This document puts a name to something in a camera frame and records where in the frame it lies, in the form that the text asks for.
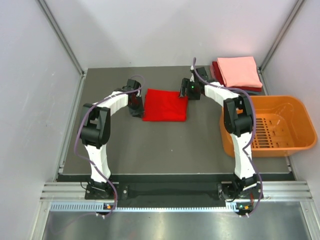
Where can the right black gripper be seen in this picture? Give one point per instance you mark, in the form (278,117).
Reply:
(186,84)

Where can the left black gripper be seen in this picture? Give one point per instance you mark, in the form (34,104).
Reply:
(139,111)

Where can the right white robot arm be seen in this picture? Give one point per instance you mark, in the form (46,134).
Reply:
(239,120)

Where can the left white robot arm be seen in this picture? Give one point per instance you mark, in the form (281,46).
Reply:
(95,130)

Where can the folded dark red t shirt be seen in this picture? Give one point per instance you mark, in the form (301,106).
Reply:
(216,73)

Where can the folded pink t shirt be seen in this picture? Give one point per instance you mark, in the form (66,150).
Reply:
(239,72)

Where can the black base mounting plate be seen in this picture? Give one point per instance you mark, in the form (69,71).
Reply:
(169,201)

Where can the orange plastic basket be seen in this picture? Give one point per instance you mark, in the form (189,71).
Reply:
(283,127)

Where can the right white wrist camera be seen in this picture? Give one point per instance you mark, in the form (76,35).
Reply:
(192,70)

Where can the aluminium rail profile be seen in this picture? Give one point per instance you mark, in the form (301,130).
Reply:
(277,191)

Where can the left aluminium frame post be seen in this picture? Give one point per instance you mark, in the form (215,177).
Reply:
(60,35)

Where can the aluminium frame post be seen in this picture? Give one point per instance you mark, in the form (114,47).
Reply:
(298,4)
(60,35)

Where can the right aluminium frame post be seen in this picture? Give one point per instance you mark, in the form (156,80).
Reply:
(298,4)

